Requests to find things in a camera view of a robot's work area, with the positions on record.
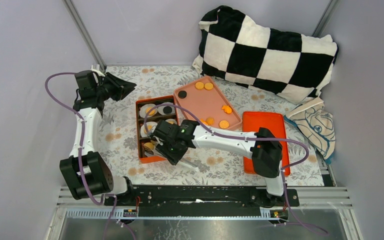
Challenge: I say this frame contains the orange box lid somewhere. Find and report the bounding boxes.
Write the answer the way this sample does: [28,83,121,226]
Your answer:
[242,111,290,175]

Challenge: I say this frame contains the black white checkered pillow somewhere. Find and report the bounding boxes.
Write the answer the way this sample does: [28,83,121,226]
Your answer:
[192,5,339,105]

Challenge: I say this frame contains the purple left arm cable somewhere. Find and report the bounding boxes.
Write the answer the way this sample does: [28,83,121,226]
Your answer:
[44,72,137,240]

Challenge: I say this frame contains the yellow round biscuit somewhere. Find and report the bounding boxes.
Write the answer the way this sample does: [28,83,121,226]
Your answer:
[143,142,155,152]
[145,106,156,117]
[204,82,214,91]
[194,81,205,90]
[143,124,153,135]
[219,120,230,129]

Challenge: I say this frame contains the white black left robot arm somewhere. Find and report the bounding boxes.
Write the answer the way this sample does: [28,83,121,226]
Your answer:
[59,70,137,200]

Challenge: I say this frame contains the orange fish cookie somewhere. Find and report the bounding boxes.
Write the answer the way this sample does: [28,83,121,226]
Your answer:
[199,119,208,125]
[221,105,233,115]

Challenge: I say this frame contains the yellow round biscuit bottom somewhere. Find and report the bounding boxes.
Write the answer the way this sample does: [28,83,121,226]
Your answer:
[219,120,230,129]

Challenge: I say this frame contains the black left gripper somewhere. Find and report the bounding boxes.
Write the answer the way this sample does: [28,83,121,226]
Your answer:
[93,72,136,102]

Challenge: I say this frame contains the beige blue printed cloth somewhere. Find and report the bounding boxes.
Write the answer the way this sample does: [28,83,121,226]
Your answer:
[283,97,336,165]

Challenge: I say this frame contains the pink cookie tray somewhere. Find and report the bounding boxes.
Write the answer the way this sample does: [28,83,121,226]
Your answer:
[173,76,243,130]

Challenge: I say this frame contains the white paper liner middle right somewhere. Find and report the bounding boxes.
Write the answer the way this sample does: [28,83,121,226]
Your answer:
[165,118,178,125]

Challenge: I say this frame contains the orange cookie box with liners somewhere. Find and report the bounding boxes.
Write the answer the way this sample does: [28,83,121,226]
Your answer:
[135,95,185,165]

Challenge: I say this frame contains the swirl butter cookie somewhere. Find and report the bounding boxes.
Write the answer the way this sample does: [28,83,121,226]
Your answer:
[205,117,215,126]

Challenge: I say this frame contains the metal serving tongs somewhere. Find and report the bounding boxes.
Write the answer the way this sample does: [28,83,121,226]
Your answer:
[139,148,199,172]

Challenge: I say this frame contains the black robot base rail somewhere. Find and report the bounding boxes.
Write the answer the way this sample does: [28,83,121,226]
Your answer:
[104,185,300,218]

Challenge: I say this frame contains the black sandwich cookie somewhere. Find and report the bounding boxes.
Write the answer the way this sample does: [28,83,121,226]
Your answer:
[177,90,188,99]
[162,106,174,115]

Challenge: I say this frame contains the white paper liner top right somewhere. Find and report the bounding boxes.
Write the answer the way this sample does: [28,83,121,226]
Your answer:
[157,103,176,116]

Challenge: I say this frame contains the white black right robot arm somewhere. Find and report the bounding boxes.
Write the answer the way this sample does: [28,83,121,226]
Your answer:
[146,119,287,206]

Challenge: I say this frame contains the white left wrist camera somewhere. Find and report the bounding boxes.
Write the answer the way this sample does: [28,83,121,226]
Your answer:
[90,64,106,78]

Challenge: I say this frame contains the white paper liner top left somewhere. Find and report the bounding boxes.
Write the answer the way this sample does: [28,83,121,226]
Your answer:
[139,103,158,118]

